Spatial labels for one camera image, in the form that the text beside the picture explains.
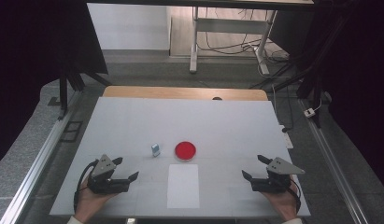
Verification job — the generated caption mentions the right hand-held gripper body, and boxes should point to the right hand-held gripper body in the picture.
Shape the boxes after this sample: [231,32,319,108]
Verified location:
[250,156,306,193]

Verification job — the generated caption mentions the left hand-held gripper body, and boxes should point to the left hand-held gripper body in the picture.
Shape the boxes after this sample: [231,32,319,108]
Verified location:
[86,153,132,196]

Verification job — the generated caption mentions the small blue white stamp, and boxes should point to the small blue white stamp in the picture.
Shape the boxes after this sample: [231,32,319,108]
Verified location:
[150,142,162,158]

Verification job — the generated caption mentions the white paper sheet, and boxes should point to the white paper sheet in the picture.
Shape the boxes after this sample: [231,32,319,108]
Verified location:
[166,163,201,210]

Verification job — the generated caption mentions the round red ink pad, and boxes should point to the round red ink pad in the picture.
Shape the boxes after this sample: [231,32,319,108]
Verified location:
[174,140,198,162]

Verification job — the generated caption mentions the person's left hand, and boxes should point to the person's left hand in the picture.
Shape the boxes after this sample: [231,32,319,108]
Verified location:
[75,176,120,224]

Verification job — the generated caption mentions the person's right hand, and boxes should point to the person's right hand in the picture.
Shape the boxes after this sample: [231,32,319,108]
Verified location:
[260,175,302,223]

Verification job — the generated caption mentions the black stand legs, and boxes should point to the black stand legs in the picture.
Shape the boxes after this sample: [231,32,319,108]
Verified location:
[249,60,326,129]
[56,66,113,121]

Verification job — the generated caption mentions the black curtain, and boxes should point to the black curtain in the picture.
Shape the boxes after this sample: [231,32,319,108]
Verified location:
[0,0,109,170]
[268,0,384,192]

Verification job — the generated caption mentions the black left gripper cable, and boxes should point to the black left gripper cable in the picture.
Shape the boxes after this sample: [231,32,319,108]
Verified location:
[73,159,100,214]

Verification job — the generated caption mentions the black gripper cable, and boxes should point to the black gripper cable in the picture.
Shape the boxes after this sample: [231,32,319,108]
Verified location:
[289,182,303,214]
[73,159,100,214]

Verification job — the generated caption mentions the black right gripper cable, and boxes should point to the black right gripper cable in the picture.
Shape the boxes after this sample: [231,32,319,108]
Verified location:
[289,182,303,214]

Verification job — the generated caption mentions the aluminium floor rail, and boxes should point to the aluminium floor rail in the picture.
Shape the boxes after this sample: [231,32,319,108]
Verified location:
[297,98,370,224]
[0,90,85,224]

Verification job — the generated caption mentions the tangle of dark floor cables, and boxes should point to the tangle of dark floor cables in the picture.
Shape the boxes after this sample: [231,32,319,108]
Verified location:
[204,7,291,63]

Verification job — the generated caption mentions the white metal desk frame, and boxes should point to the white metal desk frame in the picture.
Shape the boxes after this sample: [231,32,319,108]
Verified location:
[189,6,278,76]

